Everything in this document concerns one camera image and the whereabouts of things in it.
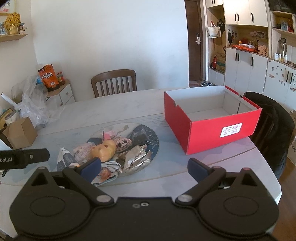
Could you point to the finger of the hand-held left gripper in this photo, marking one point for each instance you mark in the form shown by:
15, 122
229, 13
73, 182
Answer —
37, 155

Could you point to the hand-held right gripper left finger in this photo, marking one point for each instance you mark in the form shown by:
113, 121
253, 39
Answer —
92, 166

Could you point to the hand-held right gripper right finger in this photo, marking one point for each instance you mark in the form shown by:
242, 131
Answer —
196, 170

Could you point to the clear bread packet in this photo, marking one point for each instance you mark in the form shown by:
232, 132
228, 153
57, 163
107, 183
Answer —
82, 153

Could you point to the white printed packet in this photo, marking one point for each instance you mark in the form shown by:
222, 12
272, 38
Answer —
111, 172

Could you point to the yellow plush toy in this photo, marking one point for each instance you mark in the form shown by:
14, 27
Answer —
105, 148

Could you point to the white grey packet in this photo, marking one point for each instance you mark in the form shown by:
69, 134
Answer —
64, 160

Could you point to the red cardboard box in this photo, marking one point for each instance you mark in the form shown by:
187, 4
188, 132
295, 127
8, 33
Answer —
208, 129

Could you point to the silver snack packet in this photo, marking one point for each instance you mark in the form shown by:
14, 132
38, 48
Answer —
135, 160

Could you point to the white marble desktop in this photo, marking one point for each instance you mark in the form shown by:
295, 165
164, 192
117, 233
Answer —
120, 109

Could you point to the small cardboard box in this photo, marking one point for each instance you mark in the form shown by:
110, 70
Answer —
20, 134

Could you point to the small pink item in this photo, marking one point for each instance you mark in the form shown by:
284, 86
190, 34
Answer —
108, 135

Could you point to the clear plastic bag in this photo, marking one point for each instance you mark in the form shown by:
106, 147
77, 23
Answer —
34, 102

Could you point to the dark snack packet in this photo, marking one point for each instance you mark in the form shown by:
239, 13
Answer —
141, 136

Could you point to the white paper roll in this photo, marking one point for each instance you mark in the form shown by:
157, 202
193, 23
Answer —
9, 99

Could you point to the small white drawer cabinet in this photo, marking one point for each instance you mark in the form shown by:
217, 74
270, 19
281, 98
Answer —
62, 95

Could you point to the orange snack bag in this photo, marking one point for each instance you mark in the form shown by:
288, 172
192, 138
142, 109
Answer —
49, 77

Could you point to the small jar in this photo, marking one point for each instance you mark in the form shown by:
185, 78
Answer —
60, 78

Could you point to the pair of sneakers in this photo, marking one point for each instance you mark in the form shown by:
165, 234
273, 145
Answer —
207, 83

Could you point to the wooden chair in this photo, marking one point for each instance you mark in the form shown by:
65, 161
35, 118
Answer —
113, 81

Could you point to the black jacket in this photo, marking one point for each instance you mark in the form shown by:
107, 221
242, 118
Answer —
275, 129

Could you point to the cardboard carton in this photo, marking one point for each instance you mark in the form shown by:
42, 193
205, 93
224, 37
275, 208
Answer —
221, 62

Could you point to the white lower cabinet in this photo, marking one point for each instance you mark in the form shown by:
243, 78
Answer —
245, 69

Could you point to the white cabinet with stickers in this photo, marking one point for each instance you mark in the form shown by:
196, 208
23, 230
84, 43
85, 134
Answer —
279, 85

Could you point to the brown door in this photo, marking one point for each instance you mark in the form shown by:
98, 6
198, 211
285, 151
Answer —
193, 41

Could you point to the silver door lock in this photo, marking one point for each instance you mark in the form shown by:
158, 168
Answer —
198, 38

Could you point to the orange package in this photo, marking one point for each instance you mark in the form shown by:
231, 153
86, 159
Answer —
245, 47

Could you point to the golden ornament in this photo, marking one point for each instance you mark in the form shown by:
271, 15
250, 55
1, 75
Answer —
12, 23

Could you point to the wooden toy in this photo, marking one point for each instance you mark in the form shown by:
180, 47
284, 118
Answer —
263, 49

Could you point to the white tote bag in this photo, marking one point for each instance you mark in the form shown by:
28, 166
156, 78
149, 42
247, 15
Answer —
214, 31

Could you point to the black cap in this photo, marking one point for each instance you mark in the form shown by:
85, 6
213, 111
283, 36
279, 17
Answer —
222, 25

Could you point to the white upper cabinet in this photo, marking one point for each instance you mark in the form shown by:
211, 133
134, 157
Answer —
245, 11

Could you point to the wooden wall shelf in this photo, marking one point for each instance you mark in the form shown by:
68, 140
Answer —
11, 37

